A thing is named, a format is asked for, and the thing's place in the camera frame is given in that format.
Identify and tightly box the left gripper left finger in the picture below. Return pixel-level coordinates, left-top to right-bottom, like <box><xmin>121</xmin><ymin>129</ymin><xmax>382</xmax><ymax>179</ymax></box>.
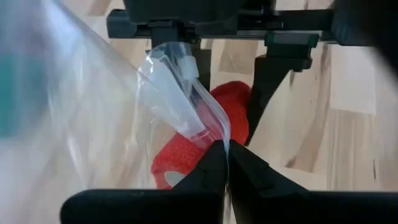
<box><xmin>60</xmin><ymin>139</ymin><xmax>229</xmax><ymax>224</ymax></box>

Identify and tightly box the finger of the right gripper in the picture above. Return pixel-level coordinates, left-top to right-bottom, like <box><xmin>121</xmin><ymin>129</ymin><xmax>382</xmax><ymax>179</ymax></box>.
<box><xmin>150</xmin><ymin>29</ymin><xmax>212</xmax><ymax>91</ymax></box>
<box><xmin>244</xmin><ymin>32</ymin><xmax>320</xmax><ymax>146</ymax></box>

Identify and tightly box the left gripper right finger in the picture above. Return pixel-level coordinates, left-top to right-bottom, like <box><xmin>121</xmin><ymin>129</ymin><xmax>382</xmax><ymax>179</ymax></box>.
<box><xmin>229</xmin><ymin>139</ymin><xmax>398</xmax><ymax>224</ymax></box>

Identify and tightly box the clear zip bag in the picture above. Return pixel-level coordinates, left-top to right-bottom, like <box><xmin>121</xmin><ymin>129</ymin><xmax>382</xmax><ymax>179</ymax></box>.
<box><xmin>30</xmin><ymin>0</ymin><xmax>233</xmax><ymax>194</ymax></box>

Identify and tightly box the red elastic bandage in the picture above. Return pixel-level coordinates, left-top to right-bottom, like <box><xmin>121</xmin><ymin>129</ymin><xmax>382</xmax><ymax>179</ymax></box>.
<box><xmin>151</xmin><ymin>80</ymin><xmax>252</xmax><ymax>190</ymax></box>

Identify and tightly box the green bandage roll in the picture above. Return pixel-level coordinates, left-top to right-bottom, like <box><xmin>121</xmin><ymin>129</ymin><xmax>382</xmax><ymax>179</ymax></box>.
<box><xmin>0</xmin><ymin>52</ymin><xmax>47</xmax><ymax>139</ymax></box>

